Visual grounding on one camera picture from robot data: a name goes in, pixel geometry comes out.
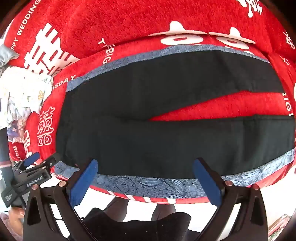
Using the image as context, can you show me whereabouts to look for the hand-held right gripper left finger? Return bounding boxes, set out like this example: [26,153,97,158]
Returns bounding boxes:
[23,159,99,241]

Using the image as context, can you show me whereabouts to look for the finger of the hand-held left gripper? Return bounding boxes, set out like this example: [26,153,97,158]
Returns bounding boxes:
[37,153,62,172]
[23,152,40,168]

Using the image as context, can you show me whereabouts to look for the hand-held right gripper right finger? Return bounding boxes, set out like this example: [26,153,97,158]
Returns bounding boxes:
[192,158,269,241]

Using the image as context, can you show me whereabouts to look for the black pants with blue trim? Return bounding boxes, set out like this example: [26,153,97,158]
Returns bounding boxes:
[55,44,296,199]

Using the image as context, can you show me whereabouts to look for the person's left hand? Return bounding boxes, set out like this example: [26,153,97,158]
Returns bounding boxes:
[9,206,25,217]

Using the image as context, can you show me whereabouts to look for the white crumpled cloth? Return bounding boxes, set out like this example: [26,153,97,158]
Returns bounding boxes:
[0,66,54,139]

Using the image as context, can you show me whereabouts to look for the grey cloth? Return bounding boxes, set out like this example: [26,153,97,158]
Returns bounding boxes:
[0,43,19,68]

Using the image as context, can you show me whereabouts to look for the red printed blanket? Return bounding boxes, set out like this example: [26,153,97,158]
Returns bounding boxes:
[0,0,296,205]

